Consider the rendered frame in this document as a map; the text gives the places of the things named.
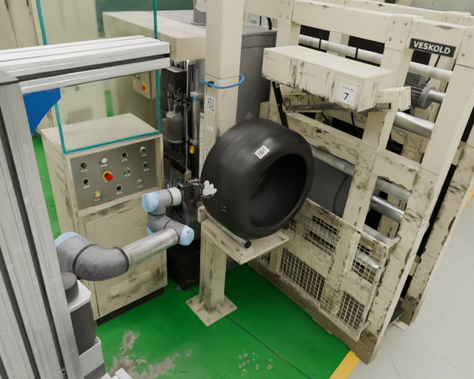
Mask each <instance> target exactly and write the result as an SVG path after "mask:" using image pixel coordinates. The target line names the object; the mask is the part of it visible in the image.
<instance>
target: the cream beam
mask: <svg viewBox="0 0 474 379"><path fill-rule="evenodd" d="M261 77H264V78H265V79H268V80H272V81H274V82H276V83H279V84H282V85H285V86H288V87H290V88H293V89H296V90H299V91H301V92H304V93H307V94H309V95H311V96H315V97H317V98H319V99H323V100H325V101H328V102H331V103H333V104H336V105H339V106H342V107H344V108H347V109H350V110H352V111H356V112H358V111H363V110H366V109H369V108H373V107H375V103H376V102H377V98H378V93H379V91H380V90H383V89H388V88H392V87H393V82H394V79H395V77H396V72H395V71H391V70H387V69H385V68H379V67H377V66H374V65H368V64H366V63H362V62H358V61H354V60H351V59H346V58H343V57H340V56H335V55H332V54H328V53H324V52H320V51H318V50H313V49H309V48H307V47H301V46H299V45H293V46H285V47H272V48H265V49H264V52H263V67H262V75H261ZM340 82H342V83H346V84H348V85H352V86H355V87H357V93H356V96H355V100H354V106H352V105H349V104H346V103H344V102H341V101H338V100H336V99H337V95H338V91H339V84H340Z"/></svg>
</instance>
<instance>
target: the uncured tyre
mask: <svg viewBox="0 0 474 379"><path fill-rule="evenodd" d="M263 145H264V146H266V147H267V148H268V149H269V150H270V151H269V152H268V153H267V154H266V155H265V156H264V157H263V158H261V159H260V158H259V157H258V156H257V155H255V154H254V153H255V152H256V151H257V150H259V149H260V148H261V147H262V146H263ZM313 178H314V158H313V153H312V150H311V147H310V145H309V143H308V142H307V140H305V139H304V137H302V136H301V135H300V134H299V133H298V132H295V131H293V130H292V129H289V128H287V127H285V126H283V125H281V124H279V123H276V122H274V121H272V120H268V119H264V118H251V119H248V120H243V121H241V122H240V123H237V124H235V125H234V126H233V127H231V128H230V129H228V130H227V131H226V132H225V133H224V134H222V135H221V137H220V138H219V139H218V140H217V141H216V142H215V144H214V145H213V147H212V148H211V149H210V151H209V153H208V155H207V157H206V159H205V162H204V165H203V167H202V172H201V175H200V181H199V182H200V183H201V184H203V183H204V182H205V181H208V182H209V186H210V184H213V185H214V189H216V190H217V192H216V193H215V194H214V195H213V196H212V197H211V198H209V199H208V200H205V201H202V203H203V205H204V207H205V209H206V211H207V212H208V213H209V214H210V215H211V216H212V217H213V218H214V219H215V220H216V221H217V222H219V223H220V224H221V225H223V226H224V227H225V228H227V229H228V230H229V231H231V233H232V234H234V235H236V236H238V237H240V238H244V239H248V240H254V239H259V238H264V237H266V236H269V235H272V234H274V233H276V232H277V231H279V230H280V229H282V228H284V227H285V226H286V225H287V224H288V223H289V222H290V221H291V220H292V219H293V218H294V217H295V216H296V214H297V213H298V212H299V210H300V208H301V207H302V206H303V204H304V202H305V200H306V198H307V196H308V194H309V191H310V189H311V185H312V182H313ZM258 179H259V180H258ZM221 204H223V205H226V213H225V212H223V211H222V210H221Z"/></svg>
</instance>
